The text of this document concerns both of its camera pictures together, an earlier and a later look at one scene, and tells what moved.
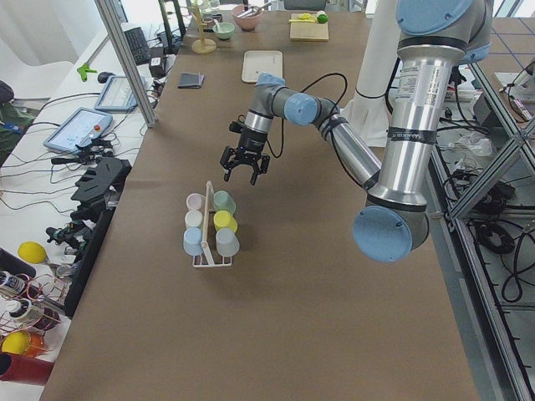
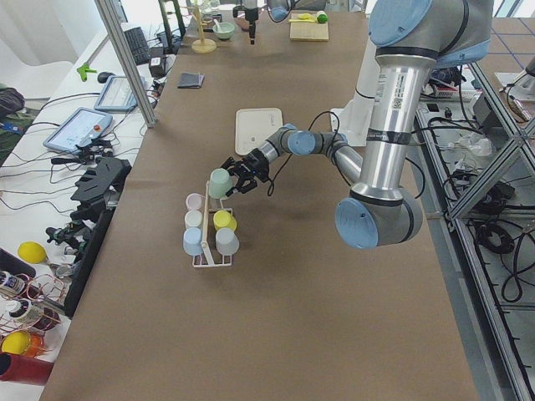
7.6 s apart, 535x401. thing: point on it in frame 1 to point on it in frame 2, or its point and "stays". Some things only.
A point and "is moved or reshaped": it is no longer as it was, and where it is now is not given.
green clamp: (84, 69) stays
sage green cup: (222, 201) to (220, 182)
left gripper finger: (254, 176) to (244, 185)
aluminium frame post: (107, 12) stays
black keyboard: (138, 45) stays
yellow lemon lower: (16, 342) stays
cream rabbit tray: (255, 62) is moved or reshaped
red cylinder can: (26, 369) stays
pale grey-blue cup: (226, 242) stays
